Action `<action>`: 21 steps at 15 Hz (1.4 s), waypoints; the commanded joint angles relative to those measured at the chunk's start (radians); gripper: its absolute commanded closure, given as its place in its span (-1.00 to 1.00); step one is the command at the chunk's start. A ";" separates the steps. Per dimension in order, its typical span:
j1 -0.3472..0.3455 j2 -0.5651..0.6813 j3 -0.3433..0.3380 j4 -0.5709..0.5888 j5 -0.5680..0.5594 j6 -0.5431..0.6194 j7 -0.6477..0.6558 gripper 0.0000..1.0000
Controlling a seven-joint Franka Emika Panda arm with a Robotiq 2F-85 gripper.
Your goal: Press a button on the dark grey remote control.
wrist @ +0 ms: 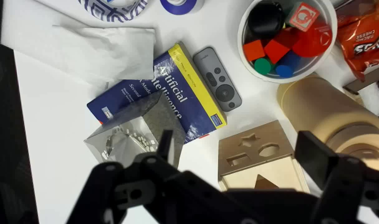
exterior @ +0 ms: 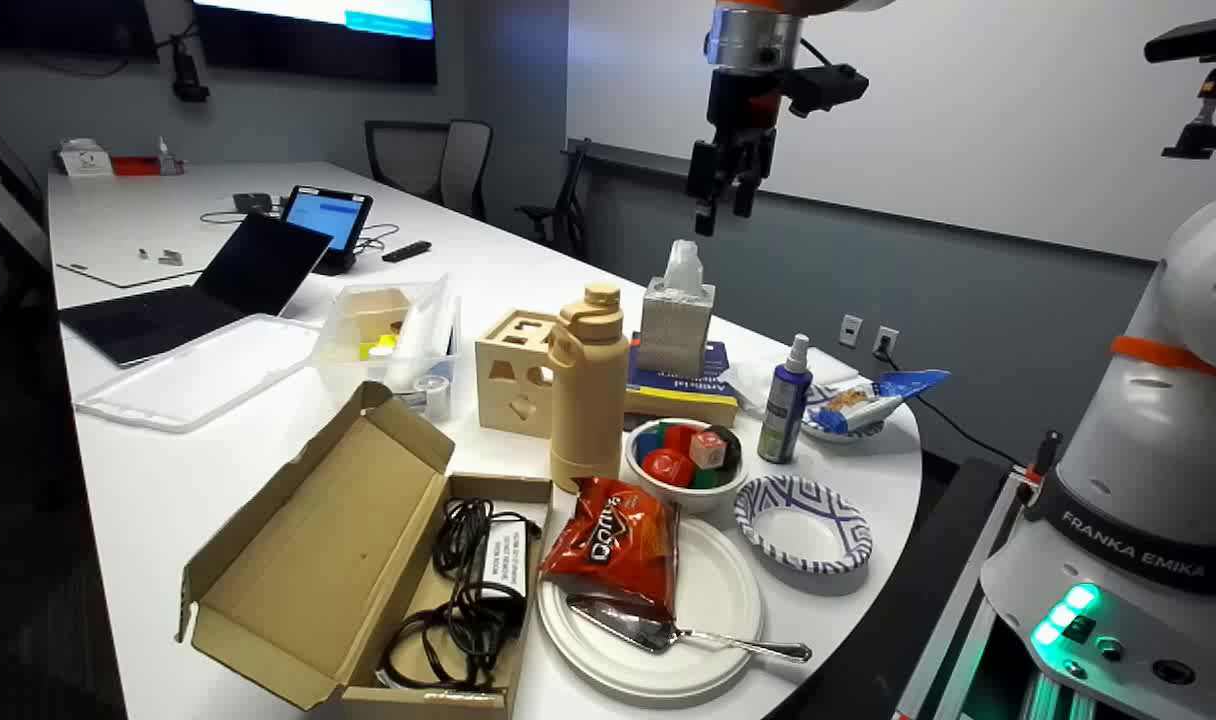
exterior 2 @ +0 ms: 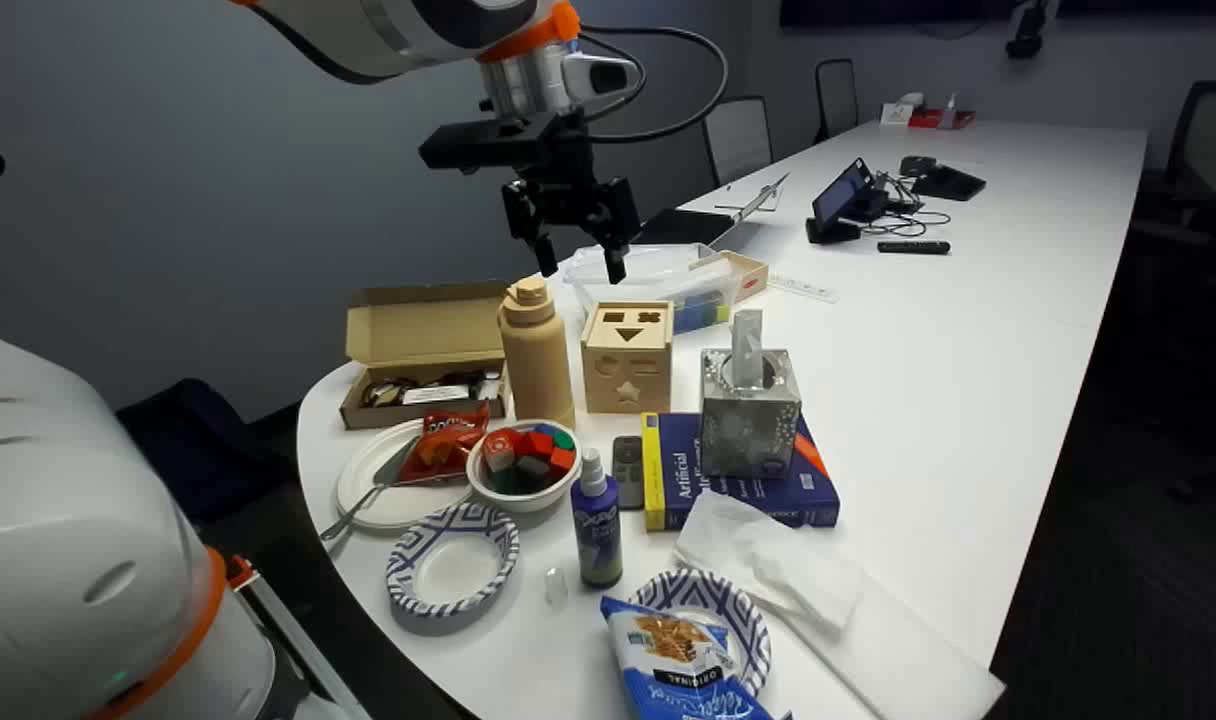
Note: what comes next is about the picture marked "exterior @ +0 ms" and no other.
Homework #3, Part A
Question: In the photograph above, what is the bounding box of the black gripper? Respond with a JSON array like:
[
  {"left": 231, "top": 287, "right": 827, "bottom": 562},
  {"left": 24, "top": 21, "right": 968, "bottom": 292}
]
[{"left": 682, "top": 63, "right": 786, "bottom": 240}]

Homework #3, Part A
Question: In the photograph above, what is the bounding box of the small dark remote control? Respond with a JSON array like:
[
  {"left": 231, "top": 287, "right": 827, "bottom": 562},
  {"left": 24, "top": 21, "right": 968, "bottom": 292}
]
[{"left": 376, "top": 236, "right": 436, "bottom": 269}]

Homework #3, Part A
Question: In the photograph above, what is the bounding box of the dark office chair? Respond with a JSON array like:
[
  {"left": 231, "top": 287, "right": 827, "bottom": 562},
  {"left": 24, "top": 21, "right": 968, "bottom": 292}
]
[{"left": 516, "top": 137, "right": 600, "bottom": 258}]

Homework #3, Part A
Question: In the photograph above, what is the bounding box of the blue spray bottle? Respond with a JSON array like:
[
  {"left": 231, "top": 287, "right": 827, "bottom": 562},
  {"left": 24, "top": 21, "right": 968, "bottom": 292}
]
[{"left": 755, "top": 327, "right": 820, "bottom": 468}]

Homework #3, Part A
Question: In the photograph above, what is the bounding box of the beige water bottle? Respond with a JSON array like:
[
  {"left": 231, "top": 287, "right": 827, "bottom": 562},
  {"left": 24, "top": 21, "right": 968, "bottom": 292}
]
[{"left": 544, "top": 280, "right": 634, "bottom": 497}]

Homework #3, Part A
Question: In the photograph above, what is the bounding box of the pink toy fruit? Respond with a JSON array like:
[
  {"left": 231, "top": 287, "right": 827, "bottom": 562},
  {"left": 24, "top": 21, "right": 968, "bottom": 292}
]
[{"left": 688, "top": 427, "right": 733, "bottom": 474}]

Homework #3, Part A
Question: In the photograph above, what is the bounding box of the red toy fruit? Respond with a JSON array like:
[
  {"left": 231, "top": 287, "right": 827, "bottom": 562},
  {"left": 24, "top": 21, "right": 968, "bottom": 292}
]
[{"left": 640, "top": 443, "right": 700, "bottom": 492}]

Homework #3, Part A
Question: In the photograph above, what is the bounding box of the wooden shape sorter box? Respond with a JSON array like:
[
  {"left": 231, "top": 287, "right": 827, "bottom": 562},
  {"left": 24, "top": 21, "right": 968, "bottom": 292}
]
[{"left": 470, "top": 307, "right": 565, "bottom": 443}]

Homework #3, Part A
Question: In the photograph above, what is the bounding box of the white bowl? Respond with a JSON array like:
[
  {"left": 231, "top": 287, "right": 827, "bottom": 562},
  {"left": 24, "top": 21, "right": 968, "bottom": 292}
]
[{"left": 619, "top": 413, "right": 752, "bottom": 521}]

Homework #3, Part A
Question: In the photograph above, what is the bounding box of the grey mesh office chair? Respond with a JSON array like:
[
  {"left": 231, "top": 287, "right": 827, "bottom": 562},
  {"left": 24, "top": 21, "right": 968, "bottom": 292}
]
[{"left": 361, "top": 115, "right": 495, "bottom": 221}]

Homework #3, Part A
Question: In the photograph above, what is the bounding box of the blue patterned paper bowl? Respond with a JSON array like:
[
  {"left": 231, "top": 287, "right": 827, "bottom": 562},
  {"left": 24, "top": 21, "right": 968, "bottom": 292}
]
[{"left": 727, "top": 473, "right": 879, "bottom": 580}]

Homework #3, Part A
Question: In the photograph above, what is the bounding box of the orange chips bag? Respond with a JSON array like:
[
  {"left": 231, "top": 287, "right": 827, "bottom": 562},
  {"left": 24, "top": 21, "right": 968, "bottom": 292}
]
[{"left": 540, "top": 473, "right": 682, "bottom": 624}]

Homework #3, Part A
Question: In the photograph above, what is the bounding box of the clear plastic container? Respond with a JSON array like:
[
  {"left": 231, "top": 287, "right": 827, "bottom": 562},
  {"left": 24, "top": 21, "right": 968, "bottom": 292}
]
[{"left": 312, "top": 273, "right": 464, "bottom": 418}]

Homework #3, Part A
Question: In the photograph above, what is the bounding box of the small yellow toy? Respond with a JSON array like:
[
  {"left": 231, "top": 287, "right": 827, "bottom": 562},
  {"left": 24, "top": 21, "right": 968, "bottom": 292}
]
[{"left": 356, "top": 323, "right": 407, "bottom": 363}]

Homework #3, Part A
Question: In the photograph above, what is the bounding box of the white paper plate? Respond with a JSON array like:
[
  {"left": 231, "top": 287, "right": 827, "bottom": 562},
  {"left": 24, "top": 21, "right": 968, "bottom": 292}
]
[{"left": 537, "top": 510, "right": 769, "bottom": 709}]

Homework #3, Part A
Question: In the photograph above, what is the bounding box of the black tablet with blue screen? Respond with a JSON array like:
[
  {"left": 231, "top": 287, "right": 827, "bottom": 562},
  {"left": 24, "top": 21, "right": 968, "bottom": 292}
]
[{"left": 274, "top": 181, "right": 376, "bottom": 280}]

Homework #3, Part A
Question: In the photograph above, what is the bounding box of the metal table knife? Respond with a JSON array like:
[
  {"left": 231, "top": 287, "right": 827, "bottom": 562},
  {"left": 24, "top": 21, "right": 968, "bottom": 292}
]
[{"left": 565, "top": 592, "right": 814, "bottom": 669}]

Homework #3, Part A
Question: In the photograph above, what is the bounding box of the metal robot stand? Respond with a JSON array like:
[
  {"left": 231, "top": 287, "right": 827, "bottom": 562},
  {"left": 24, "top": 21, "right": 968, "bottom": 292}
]
[{"left": 891, "top": 427, "right": 1068, "bottom": 720}]

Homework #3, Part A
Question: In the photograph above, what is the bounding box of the black open laptop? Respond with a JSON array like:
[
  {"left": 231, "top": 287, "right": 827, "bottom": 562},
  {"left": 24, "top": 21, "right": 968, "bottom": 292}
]
[{"left": 56, "top": 212, "right": 334, "bottom": 367}]

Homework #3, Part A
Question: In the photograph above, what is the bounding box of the open cardboard box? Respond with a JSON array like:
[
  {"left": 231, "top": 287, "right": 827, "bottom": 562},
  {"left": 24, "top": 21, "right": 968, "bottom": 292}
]
[{"left": 170, "top": 375, "right": 557, "bottom": 720}]

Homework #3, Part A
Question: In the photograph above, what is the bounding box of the clear plastic bin lid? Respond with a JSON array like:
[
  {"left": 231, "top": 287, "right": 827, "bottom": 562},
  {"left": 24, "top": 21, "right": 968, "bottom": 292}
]
[{"left": 70, "top": 314, "right": 325, "bottom": 437}]

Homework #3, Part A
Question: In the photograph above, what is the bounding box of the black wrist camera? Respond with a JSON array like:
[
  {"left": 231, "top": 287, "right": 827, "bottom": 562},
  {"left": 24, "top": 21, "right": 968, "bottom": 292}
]
[{"left": 778, "top": 58, "right": 872, "bottom": 121}]

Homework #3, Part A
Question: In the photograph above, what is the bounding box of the black power cable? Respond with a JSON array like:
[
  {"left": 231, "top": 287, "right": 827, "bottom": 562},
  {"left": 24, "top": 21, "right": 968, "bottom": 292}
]
[{"left": 879, "top": 347, "right": 1038, "bottom": 473}]

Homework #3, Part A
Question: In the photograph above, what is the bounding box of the wall mounted monitor screen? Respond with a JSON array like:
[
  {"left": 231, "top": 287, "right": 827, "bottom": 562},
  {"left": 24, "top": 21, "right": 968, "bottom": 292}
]
[{"left": 182, "top": 0, "right": 443, "bottom": 86}]

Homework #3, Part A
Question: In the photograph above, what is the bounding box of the black power adapter with cables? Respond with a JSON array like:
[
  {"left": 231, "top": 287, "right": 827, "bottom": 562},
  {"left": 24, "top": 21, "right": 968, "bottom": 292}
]
[{"left": 376, "top": 497, "right": 546, "bottom": 697}]

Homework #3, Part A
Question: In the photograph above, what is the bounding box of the black webcam on mount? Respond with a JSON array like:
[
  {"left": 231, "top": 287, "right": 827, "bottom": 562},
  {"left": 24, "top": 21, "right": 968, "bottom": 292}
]
[{"left": 162, "top": 14, "right": 217, "bottom": 109}]

